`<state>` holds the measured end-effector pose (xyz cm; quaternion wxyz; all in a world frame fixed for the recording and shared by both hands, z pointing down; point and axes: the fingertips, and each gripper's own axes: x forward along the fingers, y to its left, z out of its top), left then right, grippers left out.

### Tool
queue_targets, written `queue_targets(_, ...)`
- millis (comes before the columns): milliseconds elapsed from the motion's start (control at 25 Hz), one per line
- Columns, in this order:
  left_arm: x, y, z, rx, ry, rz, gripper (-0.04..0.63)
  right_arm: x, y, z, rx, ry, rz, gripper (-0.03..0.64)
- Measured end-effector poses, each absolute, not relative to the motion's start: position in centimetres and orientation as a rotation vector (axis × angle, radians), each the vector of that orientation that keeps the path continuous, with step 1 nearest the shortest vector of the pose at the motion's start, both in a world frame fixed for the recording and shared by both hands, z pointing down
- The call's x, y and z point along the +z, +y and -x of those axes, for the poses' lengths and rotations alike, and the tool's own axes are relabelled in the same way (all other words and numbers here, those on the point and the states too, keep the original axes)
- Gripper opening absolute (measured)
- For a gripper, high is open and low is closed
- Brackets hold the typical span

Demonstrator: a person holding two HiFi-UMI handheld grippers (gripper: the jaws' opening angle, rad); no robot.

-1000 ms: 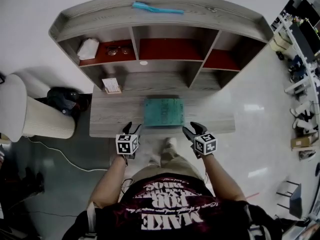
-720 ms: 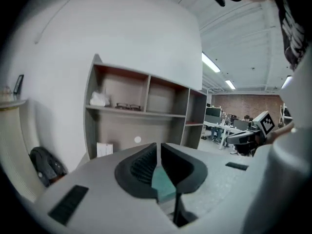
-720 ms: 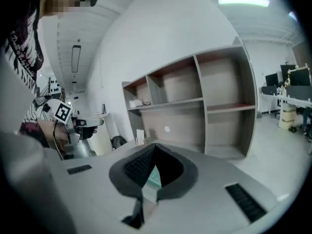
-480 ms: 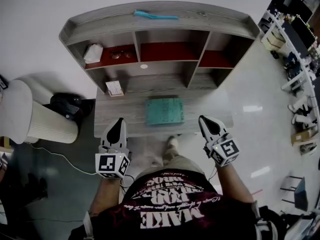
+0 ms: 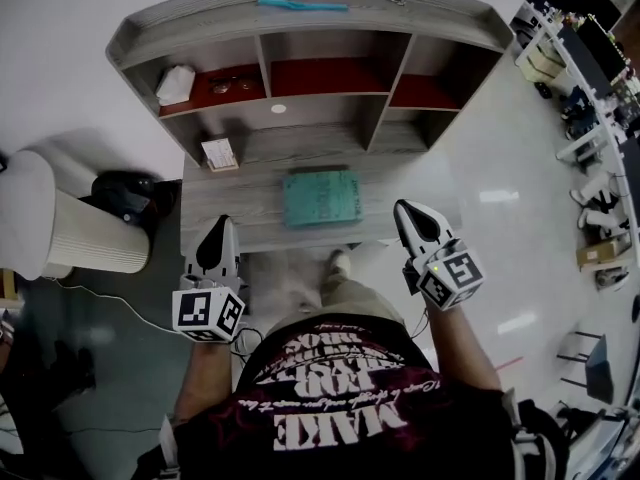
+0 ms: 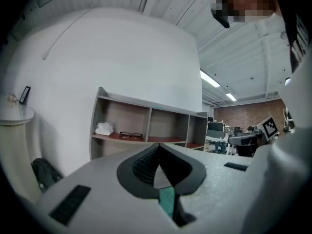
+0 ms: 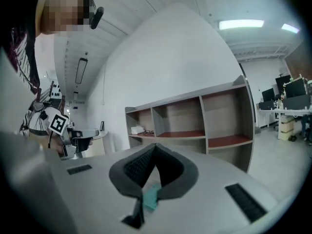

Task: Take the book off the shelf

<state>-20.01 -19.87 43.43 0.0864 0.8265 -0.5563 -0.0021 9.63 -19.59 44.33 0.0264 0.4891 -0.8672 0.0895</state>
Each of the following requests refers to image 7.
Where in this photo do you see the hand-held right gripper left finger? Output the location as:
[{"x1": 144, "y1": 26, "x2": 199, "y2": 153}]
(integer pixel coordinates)
[{"x1": 109, "y1": 142, "x2": 157, "y2": 230}]

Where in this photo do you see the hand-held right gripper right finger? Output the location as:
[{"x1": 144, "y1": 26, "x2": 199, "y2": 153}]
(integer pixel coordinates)
[{"x1": 155, "y1": 142, "x2": 199, "y2": 200}]

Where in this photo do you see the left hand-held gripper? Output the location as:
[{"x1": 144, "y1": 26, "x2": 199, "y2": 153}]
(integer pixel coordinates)
[{"x1": 47, "y1": 114, "x2": 100, "y2": 160}]

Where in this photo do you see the small teal object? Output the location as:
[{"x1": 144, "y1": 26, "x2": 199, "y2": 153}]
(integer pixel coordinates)
[{"x1": 142, "y1": 183, "x2": 163, "y2": 211}]

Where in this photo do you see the grey shelf unit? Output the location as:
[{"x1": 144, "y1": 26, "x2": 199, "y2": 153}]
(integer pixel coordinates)
[{"x1": 124, "y1": 75, "x2": 255, "y2": 174}]

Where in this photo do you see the long white office desk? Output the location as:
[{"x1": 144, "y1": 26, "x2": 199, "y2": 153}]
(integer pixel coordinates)
[{"x1": 257, "y1": 107, "x2": 312, "y2": 129}]

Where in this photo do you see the black rectangular panel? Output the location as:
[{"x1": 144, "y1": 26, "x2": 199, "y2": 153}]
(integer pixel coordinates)
[
  {"x1": 275, "y1": 75, "x2": 292, "y2": 93},
  {"x1": 261, "y1": 87, "x2": 275, "y2": 102}
]

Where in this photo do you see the dark grey rectangular panel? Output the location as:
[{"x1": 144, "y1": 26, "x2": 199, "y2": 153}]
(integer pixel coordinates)
[{"x1": 282, "y1": 96, "x2": 311, "y2": 110}]

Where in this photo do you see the staircase with dark railing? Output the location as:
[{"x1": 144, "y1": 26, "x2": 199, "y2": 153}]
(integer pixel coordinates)
[{"x1": 36, "y1": 80, "x2": 67, "y2": 112}]

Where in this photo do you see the black framed ceiling lamp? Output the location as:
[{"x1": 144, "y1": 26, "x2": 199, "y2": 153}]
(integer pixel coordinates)
[{"x1": 74, "y1": 57, "x2": 89, "y2": 85}]

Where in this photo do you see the dark red printed t-shirt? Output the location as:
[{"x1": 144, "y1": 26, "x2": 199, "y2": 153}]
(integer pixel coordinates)
[{"x1": 0, "y1": 25, "x2": 57, "y2": 137}]

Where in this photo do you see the cardboard box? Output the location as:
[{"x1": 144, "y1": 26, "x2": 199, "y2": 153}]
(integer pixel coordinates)
[{"x1": 277, "y1": 120, "x2": 294, "y2": 141}]

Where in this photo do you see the person's head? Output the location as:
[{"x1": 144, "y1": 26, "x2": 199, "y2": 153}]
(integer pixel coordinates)
[{"x1": 35, "y1": 0, "x2": 95, "y2": 38}]

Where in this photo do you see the black monitor with ornaments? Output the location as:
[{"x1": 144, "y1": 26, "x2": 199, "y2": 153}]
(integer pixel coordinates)
[{"x1": 283, "y1": 74, "x2": 308, "y2": 98}]

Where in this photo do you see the rectangular ceiling light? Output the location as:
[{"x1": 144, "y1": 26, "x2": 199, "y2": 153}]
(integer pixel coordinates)
[
  {"x1": 218, "y1": 19, "x2": 265, "y2": 30},
  {"x1": 281, "y1": 23, "x2": 300, "y2": 34}
]

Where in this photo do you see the white wall conduit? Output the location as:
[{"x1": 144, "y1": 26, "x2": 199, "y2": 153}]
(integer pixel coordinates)
[{"x1": 101, "y1": 59, "x2": 107, "y2": 106}]

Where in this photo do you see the black head-worn camera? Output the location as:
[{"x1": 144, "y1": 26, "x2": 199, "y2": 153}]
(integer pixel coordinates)
[{"x1": 90, "y1": 6, "x2": 105, "y2": 30}]

